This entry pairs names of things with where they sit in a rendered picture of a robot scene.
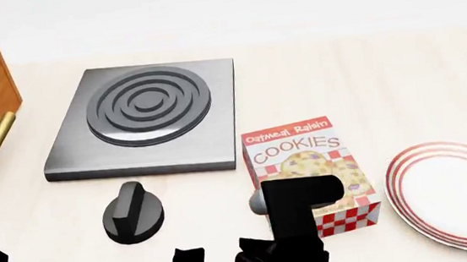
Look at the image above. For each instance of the oatmeal raisin cookies box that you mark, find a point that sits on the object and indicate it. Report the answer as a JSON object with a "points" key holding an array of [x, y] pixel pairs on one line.
{"points": [[299, 150]]}

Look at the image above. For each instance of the black stove knob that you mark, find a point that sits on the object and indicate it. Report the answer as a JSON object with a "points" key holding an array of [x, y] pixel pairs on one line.
{"points": [[132, 213]]}

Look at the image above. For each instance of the white plate red rings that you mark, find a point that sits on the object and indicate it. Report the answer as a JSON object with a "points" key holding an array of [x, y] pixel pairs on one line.
{"points": [[455, 194]]}

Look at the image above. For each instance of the grey flat stove burner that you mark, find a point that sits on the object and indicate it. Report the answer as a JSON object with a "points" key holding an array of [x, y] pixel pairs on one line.
{"points": [[147, 119]]}

